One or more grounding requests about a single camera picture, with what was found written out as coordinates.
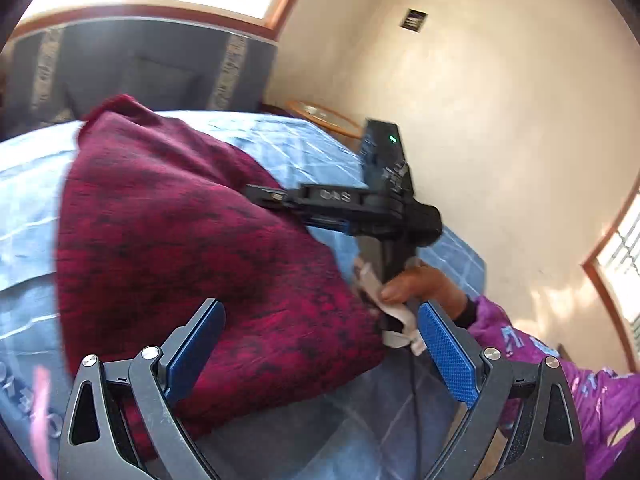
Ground dark red patterned garment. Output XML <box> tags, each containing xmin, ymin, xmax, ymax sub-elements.
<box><xmin>55</xmin><ymin>94</ymin><xmax>388</xmax><ymax>466</ymax></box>

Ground dark wall plaque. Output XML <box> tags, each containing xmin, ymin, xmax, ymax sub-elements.
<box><xmin>401</xmin><ymin>8</ymin><xmax>429</xmax><ymax>32</ymax></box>

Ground white handle strap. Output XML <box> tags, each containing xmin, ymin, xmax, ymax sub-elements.
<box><xmin>352</xmin><ymin>257</ymin><xmax>427</xmax><ymax>357</ymax></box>

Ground small wooden framed window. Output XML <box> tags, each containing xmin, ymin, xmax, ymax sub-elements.
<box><xmin>581</xmin><ymin>194</ymin><xmax>640</xmax><ymax>377</ymax></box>

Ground person's right hand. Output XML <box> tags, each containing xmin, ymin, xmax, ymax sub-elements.
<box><xmin>379</xmin><ymin>265</ymin><xmax>472</xmax><ymax>332</ymax></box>

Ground dark grey sofa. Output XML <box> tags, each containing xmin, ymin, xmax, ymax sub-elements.
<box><xmin>0</xmin><ymin>16</ymin><xmax>279</xmax><ymax>137</ymax></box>

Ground round wooden side table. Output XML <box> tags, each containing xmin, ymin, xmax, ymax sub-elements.
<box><xmin>285</xmin><ymin>100</ymin><xmax>364</xmax><ymax>139</ymax></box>

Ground black cable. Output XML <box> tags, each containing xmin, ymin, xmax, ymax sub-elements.
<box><xmin>407</xmin><ymin>344</ymin><xmax>427</xmax><ymax>480</ymax></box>

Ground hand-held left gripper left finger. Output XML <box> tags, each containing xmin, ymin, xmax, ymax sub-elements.
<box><xmin>56</xmin><ymin>298</ymin><xmax>227</xmax><ymax>480</ymax></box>

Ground person's right forearm purple sleeve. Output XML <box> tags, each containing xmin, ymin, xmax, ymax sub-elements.
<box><xmin>452</xmin><ymin>294</ymin><xmax>638</xmax><ymax>480</ymax></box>

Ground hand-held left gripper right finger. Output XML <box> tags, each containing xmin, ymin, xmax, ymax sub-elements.
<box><xmin>417</xmin><ymin>301</ymin><xmax>587</xmax><ymax>480</ymax></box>

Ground blue checked bed sheet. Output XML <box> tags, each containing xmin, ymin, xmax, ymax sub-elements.
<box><xmin>0</xmin><ymin>110</ymin><xmax>488</xmax><ymax>480</ymax></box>

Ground pink cloth strip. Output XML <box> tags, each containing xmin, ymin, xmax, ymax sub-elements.
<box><xmin>29</xmin><ymin>364</ymin><xmax>57</xmax><ymax>477</ymax></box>

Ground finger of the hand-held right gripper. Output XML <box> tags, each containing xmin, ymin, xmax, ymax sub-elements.
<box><xmin>245</xmin><ymin>184</ymin><xmax>352</xmax><ymax>237</ymax></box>

